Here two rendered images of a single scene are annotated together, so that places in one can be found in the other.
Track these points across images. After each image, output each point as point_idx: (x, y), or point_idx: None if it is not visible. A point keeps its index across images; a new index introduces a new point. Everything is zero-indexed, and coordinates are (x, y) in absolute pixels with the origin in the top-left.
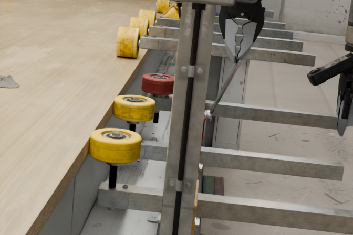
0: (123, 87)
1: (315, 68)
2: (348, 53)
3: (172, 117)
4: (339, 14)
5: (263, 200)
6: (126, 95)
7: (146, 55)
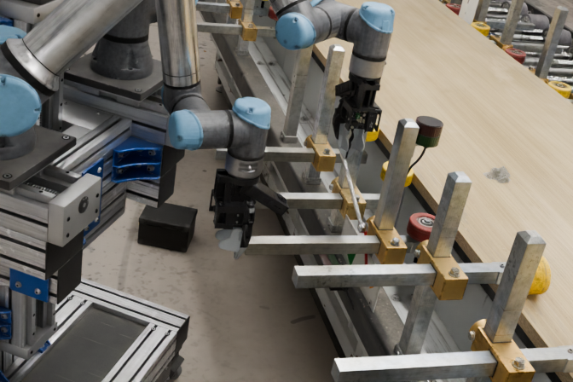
0: (431, 197)
1: (281, 196)
2: (254, 185)
3: None
4: None
5: (278, 151)
6: (409, 173)
7: (539, 344)
